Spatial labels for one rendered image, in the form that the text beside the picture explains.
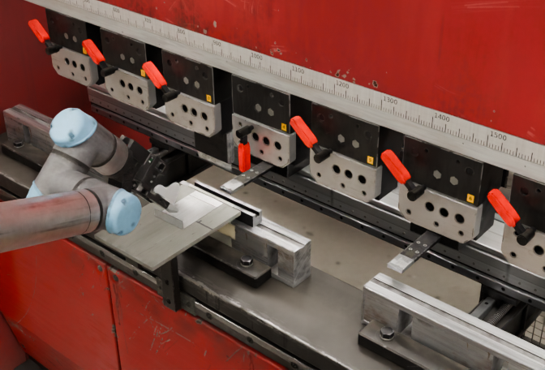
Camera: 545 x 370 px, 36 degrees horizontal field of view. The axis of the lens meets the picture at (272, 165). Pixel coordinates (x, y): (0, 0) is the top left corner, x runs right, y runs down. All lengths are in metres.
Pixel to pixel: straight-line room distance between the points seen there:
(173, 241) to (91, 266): 0.46
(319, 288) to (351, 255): 1.58
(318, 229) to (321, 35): 2.13
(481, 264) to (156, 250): 0.68
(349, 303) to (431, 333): 0.22
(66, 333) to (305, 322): 0.94
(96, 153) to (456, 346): 0.75
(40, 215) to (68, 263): 0.94
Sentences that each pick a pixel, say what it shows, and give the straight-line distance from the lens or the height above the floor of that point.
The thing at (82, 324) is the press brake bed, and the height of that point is 0.49.
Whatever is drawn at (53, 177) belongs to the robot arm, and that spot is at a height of 1.26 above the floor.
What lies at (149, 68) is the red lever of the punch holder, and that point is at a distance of 1.79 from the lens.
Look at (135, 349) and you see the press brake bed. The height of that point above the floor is 0.54.
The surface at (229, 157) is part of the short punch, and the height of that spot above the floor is 1.12.
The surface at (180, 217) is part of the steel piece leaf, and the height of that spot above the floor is 1.00.
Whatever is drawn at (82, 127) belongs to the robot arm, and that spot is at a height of 1.33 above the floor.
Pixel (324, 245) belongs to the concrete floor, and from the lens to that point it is 3.46.
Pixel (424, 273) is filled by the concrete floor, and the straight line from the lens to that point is 3.35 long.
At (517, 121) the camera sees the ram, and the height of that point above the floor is 1.43.
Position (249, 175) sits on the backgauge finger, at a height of 1.01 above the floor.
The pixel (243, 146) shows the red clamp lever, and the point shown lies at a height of 1.21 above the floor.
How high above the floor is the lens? 2.02
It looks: 30 degrees down
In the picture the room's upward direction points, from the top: 1 degrees counter-clockwise
